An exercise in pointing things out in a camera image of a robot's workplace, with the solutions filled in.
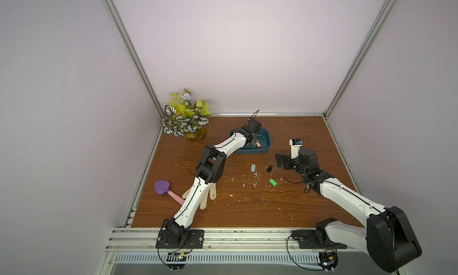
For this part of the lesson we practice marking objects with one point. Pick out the aluminium front rail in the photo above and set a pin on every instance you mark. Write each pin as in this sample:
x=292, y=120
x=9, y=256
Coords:
x=213, y=239

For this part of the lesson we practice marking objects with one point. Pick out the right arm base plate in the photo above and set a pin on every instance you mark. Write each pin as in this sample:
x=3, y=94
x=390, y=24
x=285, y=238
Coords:
x=313, y=239

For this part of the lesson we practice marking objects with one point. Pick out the mint tag key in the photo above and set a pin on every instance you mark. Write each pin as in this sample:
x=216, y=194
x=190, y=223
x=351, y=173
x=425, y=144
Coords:
x=253, y=170

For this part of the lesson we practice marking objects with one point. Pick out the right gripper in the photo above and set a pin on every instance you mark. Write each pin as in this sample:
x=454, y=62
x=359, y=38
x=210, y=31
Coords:
x=286, y=161

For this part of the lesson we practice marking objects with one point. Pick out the potted plant in amber vase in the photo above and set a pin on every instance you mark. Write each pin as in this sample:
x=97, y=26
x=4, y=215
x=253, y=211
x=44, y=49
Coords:
x=185, y=118

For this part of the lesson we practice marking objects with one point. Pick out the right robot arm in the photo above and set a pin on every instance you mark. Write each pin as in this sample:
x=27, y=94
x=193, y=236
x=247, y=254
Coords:
x=385, y=234

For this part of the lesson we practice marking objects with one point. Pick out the connector board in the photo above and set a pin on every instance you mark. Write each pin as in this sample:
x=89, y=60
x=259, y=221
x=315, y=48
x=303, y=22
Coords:
x=328, y=260
x=176, y=261

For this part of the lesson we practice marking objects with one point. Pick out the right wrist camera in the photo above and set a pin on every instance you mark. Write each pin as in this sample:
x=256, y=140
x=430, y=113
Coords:
x=295, y=145

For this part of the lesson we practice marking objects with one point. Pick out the left connector board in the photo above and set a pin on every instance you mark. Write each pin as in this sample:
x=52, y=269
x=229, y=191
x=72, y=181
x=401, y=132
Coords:
x=176, y=261

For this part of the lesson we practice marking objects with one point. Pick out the cream knit work glove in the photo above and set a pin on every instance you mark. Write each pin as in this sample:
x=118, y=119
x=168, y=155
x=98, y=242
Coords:
x=205, y=196

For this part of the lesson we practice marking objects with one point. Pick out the right connector board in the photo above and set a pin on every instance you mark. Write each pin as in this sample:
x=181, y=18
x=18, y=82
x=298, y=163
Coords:
x=328, y=260

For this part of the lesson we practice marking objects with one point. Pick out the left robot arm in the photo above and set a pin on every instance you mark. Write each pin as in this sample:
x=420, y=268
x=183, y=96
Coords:
x=209, y=170

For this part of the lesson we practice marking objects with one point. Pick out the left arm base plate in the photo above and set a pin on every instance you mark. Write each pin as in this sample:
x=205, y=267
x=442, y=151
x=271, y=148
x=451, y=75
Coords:
x=186, y=239

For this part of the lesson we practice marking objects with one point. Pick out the teal plastic storage box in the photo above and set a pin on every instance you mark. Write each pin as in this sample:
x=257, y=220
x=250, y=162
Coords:
x=261, y=144

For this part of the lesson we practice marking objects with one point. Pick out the purple pink toy shovel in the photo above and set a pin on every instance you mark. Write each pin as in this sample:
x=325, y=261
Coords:
x=162, y=187

